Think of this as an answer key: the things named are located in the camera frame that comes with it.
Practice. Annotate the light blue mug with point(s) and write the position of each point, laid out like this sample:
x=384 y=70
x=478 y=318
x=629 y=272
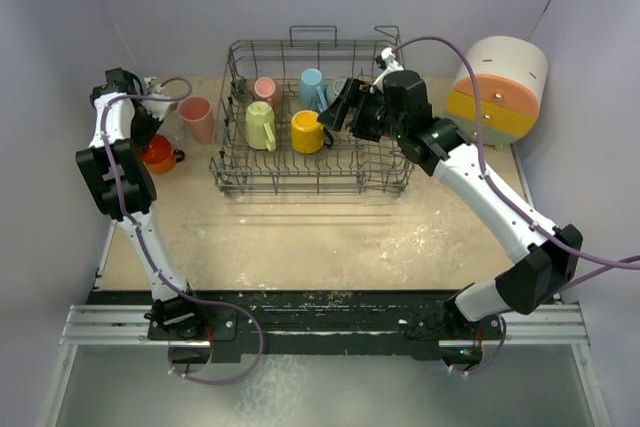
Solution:
x=312 y=90

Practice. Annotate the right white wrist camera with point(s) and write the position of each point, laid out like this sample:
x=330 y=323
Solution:
x=388 y=63

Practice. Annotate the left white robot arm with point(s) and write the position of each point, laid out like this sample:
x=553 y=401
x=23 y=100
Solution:
x=127 y=116

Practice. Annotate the tall pink tumbler cup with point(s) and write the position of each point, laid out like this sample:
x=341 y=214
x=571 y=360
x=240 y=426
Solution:
x=196 y=113

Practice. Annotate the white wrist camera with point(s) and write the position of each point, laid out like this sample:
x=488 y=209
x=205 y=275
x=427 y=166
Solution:
x=158 y=104
x=388 y=63

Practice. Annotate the small pink mug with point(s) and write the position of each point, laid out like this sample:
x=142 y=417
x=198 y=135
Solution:
x=268 y=90

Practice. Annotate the aluminium frame rail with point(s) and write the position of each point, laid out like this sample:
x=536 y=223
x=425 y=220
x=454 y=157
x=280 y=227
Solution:
x=104 y=325

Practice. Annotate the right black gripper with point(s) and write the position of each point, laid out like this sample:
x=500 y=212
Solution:
x=353 y=92

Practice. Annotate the orange mug black handle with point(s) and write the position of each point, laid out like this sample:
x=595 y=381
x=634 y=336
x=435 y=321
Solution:
x=159 y=156

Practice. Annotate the round pastel drawer cabinet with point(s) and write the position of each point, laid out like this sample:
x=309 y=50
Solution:
x=511 y=75

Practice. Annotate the grey mug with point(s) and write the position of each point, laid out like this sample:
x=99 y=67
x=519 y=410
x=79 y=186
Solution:
x=334 y=89

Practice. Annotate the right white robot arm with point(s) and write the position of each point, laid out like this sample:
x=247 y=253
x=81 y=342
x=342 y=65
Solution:
x=543 y=255

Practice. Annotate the light green faceted mug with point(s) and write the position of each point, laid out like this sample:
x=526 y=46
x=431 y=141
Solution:
x=260 y=131

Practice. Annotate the grey wire dish rack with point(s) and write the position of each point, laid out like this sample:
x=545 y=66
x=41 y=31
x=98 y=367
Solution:
x=350 y=165

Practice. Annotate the yellow mug black handle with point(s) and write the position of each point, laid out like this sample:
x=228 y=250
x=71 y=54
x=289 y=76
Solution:
x=307 y=134

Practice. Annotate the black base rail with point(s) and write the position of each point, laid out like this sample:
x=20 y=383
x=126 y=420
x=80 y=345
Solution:
x=227 y=325

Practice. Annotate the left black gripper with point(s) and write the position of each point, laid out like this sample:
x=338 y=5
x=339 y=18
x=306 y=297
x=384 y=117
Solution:
x=142 y=142

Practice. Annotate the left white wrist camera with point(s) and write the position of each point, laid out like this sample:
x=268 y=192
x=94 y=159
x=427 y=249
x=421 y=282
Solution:
x=158 y=104

